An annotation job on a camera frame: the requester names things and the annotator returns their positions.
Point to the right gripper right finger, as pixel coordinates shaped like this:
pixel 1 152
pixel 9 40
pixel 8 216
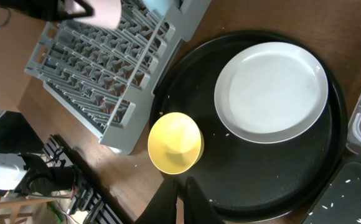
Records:
pixel 197 209

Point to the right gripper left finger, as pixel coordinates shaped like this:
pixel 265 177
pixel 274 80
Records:
pixel 162 207

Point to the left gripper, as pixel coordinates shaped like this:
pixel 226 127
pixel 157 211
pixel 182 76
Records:
pixel 50 10

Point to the pink cup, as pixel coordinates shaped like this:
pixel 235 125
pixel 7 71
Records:
pixel 107 14

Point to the yellow bowl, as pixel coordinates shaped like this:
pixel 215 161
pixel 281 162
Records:
pixel 175 143

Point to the blue cup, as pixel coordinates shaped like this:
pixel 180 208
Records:
pixel 160 7

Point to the food scraps pile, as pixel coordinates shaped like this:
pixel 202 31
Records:
pixel 339 204

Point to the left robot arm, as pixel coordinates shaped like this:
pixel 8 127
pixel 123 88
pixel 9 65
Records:
pixel 41 180

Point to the grey dishwasher rack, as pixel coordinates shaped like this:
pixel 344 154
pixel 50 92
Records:
pixel 106 77

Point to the round black tray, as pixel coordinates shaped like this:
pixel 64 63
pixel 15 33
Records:
pixel 246 181

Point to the grey plate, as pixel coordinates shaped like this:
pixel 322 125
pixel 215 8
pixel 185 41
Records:
pixel 271 92

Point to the black rectangular tray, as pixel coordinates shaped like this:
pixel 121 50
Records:
pixel 349 172

